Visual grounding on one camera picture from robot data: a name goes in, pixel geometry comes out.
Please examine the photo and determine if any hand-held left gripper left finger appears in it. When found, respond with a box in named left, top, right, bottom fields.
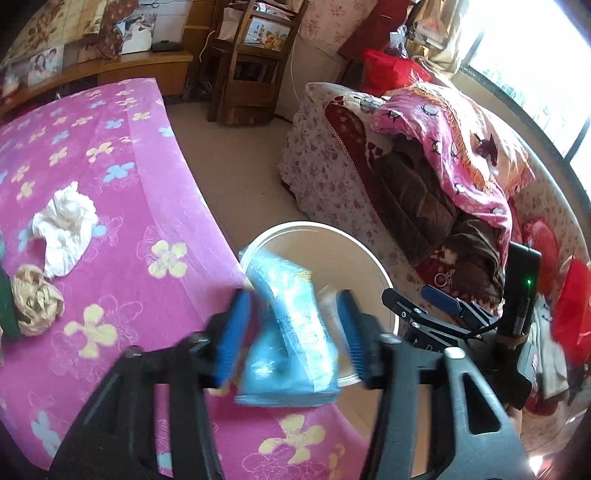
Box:
left=48, top=288, right=254, bottom=480

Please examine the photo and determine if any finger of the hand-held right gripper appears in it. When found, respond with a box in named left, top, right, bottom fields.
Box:
left=421, top=285, right=502, bottom=329
left=382, top=288, right=490, bottom=352

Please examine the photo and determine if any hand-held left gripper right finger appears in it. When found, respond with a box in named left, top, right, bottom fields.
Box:
left=336, top=290, right=539, bottom=480

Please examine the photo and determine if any blue plastic packet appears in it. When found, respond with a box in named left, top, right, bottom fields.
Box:
left=233, top=247, right=342, bottom=407

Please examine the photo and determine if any white plastic bucket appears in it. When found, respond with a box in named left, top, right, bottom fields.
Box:
left=238, top=222, right=400, bottom=388

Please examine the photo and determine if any white tissue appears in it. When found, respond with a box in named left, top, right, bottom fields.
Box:
left=31, top=181, right=100, bottom=280

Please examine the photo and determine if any beige paper ball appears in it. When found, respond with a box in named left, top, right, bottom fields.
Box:
left=10, top=264, right=65, bottom=337

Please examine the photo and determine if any red cloth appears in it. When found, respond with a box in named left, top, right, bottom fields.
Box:
left=551, top=258, right=591, bottom=356

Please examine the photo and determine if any brown padded jacket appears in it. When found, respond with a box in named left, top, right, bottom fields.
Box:
left=376, top=138, right=509, bottom=301

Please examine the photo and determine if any pink printed blanket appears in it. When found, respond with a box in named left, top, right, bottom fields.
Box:
left=369, top=83, right=536, bottom=245

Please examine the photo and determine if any floral covered sofa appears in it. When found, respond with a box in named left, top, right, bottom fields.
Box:
left=277, top=82, right=591, bottom=462

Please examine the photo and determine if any pink floral bed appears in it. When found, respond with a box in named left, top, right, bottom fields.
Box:
left=0, top=78, right=370, bottom=480

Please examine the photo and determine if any dark red floral blanket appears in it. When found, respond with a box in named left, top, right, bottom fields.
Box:
left=323, top=95, right=393, bottom=185

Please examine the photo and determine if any dark green cloth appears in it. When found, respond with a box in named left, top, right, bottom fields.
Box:
left=0, top=231, right=21, bottom=344

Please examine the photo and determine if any red plastic bag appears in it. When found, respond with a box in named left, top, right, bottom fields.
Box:
left=360, top=48, right=432, bottom=97

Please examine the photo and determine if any window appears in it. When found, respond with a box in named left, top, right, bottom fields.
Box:
left=462, top=0, right=591, bottom=176

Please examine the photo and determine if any wooden chair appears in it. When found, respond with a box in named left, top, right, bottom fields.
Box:
left=203, top=0, right=310, bottom=126

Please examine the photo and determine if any beige curtain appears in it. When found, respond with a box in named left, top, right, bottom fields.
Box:
left=406, top=0, right=481, bottom=75

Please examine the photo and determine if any white cabinet floral cover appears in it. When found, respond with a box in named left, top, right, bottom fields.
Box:
left=274, top=0, right=382, bottom=123

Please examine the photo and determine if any dark red box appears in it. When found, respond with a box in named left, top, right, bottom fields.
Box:
left=339, top=0, right=407, bottom=61

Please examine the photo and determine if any wooden headboard shelf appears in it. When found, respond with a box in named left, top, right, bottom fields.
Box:
left=0, top=48, right=195, bottom=123

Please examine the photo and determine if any wedding photo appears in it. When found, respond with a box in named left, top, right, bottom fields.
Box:
left=115, top=14, right=160, bottom=54

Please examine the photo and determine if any couple photo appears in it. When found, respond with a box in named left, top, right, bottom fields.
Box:
left=28, top=46, right=65, bottom=86

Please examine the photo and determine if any yellow floral quilt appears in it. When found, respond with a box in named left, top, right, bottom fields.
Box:
left=9, top=0, right=112, bottom=51

